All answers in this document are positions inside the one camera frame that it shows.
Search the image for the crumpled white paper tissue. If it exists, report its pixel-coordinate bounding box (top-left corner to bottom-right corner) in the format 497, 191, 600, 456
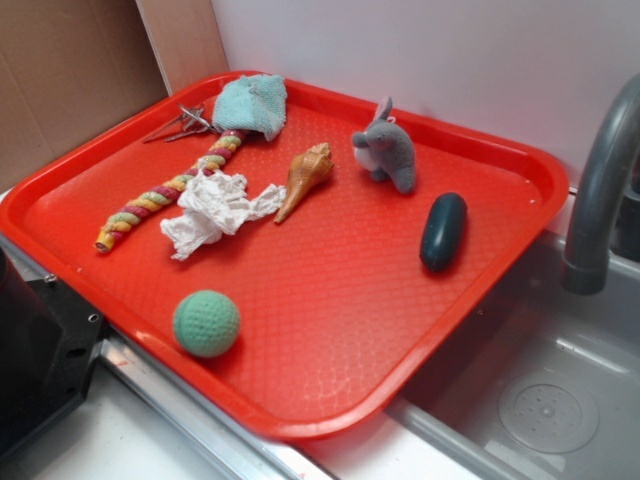
160, 171, 286, 261

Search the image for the light teal folded cloth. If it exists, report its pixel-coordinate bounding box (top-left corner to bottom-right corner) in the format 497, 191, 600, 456
212, 74, 288, 141

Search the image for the red plastic tray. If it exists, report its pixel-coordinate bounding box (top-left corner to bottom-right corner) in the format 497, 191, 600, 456
1, 73, 569, 440

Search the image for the dark green oblong toy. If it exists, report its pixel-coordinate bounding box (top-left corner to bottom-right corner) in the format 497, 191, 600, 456
419, 192, 468, 272

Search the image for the green dimpled ball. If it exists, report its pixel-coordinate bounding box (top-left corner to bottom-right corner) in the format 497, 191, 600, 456
173, 290, 240, 358

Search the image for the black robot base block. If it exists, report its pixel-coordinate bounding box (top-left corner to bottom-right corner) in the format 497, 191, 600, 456
1, 253, 104, 459

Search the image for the tan conch seashell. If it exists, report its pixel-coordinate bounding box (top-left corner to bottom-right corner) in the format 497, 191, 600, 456
274, 142, 334, 224

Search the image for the grey toy faucet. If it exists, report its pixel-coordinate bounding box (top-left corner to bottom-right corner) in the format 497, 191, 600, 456
562, 76, 639, 295

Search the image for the multicolour braided rope toy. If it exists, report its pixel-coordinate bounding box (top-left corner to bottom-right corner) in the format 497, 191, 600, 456
94, 129, 249, 254

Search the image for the brown cardboard panel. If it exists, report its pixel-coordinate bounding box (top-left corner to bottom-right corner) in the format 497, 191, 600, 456
1, 1, 167, 190

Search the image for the grey plastic sink basin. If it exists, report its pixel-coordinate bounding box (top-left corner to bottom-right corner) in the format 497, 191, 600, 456
388, 234, 639, 479

